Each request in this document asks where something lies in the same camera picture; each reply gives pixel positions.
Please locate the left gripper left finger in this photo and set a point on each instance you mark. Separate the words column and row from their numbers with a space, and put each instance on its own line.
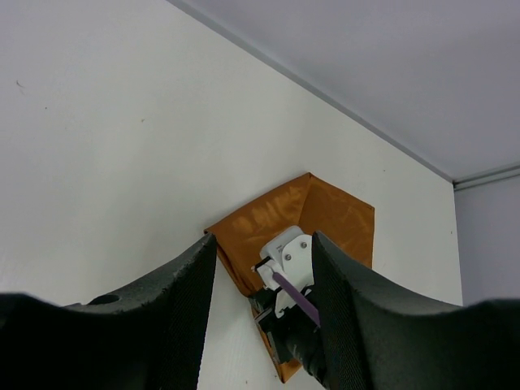
column 148, row 334

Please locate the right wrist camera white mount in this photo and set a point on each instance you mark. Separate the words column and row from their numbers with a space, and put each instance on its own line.
column 286, row 270

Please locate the orange cloth napkin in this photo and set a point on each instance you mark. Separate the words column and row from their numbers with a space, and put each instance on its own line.
column 307, row 202

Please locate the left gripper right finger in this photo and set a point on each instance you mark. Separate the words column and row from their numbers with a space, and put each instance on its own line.
column 379, row 335

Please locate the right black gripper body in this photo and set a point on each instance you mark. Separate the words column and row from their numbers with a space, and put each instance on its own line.
column 293, row 340

